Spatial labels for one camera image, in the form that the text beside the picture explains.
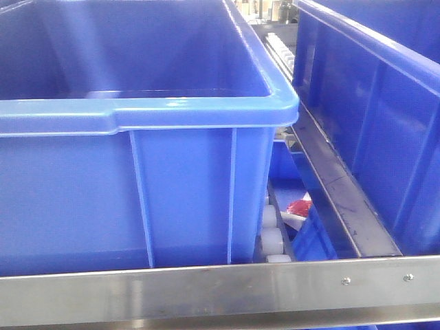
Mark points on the blue bin right neighbour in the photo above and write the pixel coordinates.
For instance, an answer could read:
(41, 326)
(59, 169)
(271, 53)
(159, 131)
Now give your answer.
(368, 73)

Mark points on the large blue target bin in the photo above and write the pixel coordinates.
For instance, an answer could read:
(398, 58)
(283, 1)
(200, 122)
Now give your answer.
(134, 134)

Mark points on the right metal shelf rack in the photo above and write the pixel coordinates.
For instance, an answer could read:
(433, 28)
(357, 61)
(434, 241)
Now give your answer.
(159, 293)

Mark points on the red and white packet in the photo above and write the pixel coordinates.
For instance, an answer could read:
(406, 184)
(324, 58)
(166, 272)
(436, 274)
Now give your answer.
(297, 211)

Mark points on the blue bin lower level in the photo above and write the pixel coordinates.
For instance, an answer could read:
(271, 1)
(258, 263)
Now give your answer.
(307, 236)

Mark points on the white roller track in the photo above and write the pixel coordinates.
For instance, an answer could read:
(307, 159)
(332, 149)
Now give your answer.
(271, 238)

